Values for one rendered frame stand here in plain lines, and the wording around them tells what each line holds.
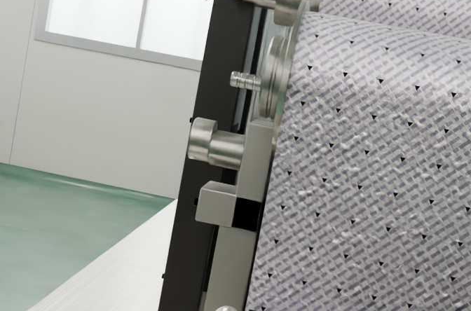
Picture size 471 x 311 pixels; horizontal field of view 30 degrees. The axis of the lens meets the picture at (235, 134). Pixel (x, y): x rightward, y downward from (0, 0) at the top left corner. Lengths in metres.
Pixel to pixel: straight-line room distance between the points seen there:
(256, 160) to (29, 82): 5.97
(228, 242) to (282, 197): 0.11
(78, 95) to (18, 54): 0.55
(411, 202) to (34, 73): 6.07
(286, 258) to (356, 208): 0.07
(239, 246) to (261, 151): 0.09
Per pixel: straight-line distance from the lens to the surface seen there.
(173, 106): 6.43
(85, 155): 6.63
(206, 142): 0.82
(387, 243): 0.74
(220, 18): 1.07
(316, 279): 0.74
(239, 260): 0.83
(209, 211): 0.82
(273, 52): 0.76
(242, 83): 0.77
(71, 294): 1.23
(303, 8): 0.75
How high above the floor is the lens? 1.28
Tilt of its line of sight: 6 degrees down
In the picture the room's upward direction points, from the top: 10 degrees clockwise
